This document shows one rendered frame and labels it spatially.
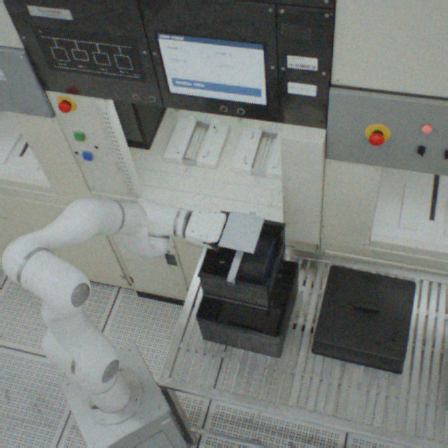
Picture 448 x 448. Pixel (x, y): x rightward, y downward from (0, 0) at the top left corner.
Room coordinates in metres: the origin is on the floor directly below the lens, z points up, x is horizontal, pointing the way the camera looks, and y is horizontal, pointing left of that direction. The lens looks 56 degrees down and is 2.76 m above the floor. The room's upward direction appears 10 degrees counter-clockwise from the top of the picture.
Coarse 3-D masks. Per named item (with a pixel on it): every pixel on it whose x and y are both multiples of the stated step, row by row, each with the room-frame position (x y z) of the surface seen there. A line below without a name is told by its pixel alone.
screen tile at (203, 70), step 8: (168, 48) 1.34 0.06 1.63; (176, 48) 1.33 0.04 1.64; (184, 48) 1.32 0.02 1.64; (192, 48) 1.31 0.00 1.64; (176, 56) 1.33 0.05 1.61; (184, 56) 1.32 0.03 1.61; (192, 56) 1.31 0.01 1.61; (200, 56) 1.30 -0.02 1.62; (208, 56) 1.30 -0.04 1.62; (168, 64) 1.34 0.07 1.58; (176, 64) 1.33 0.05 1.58; (184, 64) 1.32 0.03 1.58; (200, 64) 1.31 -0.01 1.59; (208, 64) 1.30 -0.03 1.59; (176, 72) 1.34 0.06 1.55; (184, 72) 1.33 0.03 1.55; (192, 72) 1.32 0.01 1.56; (200, 72) 1.31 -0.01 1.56; (208, 72) 1.30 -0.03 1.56
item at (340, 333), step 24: (336, 288) 0.95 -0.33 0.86; (360, 288) 0.93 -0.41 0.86; (384, 288) 0.92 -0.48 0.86; (408, 288) 0.91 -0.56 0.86; (336, 312) 0.86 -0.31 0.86; (360, 312) 0.85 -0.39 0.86; (384, 312) 0.84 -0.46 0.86; (408, 312) 0.82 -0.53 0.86; (336, 336) 0.78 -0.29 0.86; (360, 336) 0.77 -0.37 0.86; (384, 336) 0.76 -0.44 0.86; (408, 336) 0.74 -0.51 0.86; (360, 360) 0.72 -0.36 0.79; (384, 360) 0.69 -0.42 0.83
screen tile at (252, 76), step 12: (216, 48) 1.29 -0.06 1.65; (216, 60) 1.29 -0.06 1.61; (228, 60) 1.27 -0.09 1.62; (240, 60) 1.26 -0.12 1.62; (252, 60) 1.25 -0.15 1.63; (216, 72) 1.29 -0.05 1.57; (228, 72) 1.28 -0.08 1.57; (240, 72) 1.26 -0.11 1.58; (252, 72) 1.25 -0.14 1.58; (252, 84) 1.25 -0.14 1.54
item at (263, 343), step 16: (224, 256) 1.14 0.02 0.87; (224, 272) 1.13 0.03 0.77; (288, 272) 1.04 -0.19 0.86; (288, 288) 1.03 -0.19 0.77; (208, 304) 0.98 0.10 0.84; (224, 304) 1.01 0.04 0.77; (288, 304) 0.89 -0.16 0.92; (208, 320) 0.88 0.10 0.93; (224, 320) 0.95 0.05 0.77; (240, 320) 0.94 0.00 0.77; (256, 320) 0.93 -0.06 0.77; (272, 320) 0.92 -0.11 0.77; (288, 320) 0.89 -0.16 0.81; (208, 336) 0.88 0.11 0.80; (224, 336) 0.86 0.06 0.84; (240, 336) 0.83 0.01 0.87; (256, 336) 0.81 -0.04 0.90; (272, 336) 0.79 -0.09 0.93; (256, 352) 0.81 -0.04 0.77; (272, 352) 0.79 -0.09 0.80
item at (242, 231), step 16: (240, 224) 0.99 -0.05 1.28; (256, 224) 0.98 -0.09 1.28; (272, 224) 1.03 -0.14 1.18; (224, 240) 0.94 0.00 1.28; (240, 240) 0.93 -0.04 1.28; (256, 240) 0.92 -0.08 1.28; (208, 256) 0.98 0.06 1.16; (240, 256) 0.93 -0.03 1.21; (208, 272) 0.96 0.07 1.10; (272, 272) 0.91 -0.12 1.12; (208, 288) 0.90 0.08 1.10; (224, 288) 0.88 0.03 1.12; (240, 288) 0.86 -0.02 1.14; (256, 288) 0.83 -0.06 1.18; (272, 288) 0.88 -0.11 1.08; (240, 304) 0.86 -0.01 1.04; (256, 304) 0.84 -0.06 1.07; (272, 304) 0.87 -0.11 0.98
